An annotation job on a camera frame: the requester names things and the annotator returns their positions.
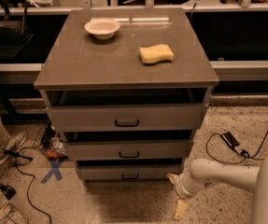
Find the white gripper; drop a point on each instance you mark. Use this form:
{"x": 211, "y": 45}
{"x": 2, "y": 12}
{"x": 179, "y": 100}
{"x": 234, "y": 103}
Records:
{"x": 180, "y": 188}

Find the grey drawer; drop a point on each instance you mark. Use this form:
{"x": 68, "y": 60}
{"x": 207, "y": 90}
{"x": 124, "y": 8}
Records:
{"x": 158, "y": 149}
{"x": 110, "y": 118}
{"x": 127, "y": 172}

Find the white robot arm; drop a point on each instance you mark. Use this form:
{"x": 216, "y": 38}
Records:
{"x": 204, "y": 174}

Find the grey drawer cabinet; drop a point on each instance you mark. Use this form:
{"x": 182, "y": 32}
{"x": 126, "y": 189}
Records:
{"x": 82, "y": 70}

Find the black power adapter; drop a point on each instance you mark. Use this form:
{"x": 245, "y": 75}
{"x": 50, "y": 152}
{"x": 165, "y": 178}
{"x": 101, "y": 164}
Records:
{"x": 230, "y": 140}

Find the blue tape cross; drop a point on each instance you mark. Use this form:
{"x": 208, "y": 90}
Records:
{"x": 54, "y": 170}

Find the yellow sponge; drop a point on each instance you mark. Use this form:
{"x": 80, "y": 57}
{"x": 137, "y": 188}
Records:
{"x": 156, "y": 54}

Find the mesh sneaker bottom left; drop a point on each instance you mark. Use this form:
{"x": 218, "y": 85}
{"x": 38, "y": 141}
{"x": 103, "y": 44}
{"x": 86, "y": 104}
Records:
{"x": 14, "y": 216}

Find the black device on floor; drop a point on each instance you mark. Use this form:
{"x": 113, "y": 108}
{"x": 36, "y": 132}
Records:
{"x": 8, "y": 191}

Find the white bowl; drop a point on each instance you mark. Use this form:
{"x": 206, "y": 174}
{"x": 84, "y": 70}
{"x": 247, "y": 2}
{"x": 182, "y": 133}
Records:
{"x": 102, "y": 28}

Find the white sneaker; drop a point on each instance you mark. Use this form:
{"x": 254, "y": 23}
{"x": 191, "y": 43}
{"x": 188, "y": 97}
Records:
{"x": 10, "y": 143}

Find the black chair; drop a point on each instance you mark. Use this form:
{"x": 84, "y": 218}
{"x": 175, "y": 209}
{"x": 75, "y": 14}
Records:
{"x": 13, "y": 33}

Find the wire basket with items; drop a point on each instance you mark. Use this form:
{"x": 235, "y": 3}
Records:
{"x": 50, "y": 143}

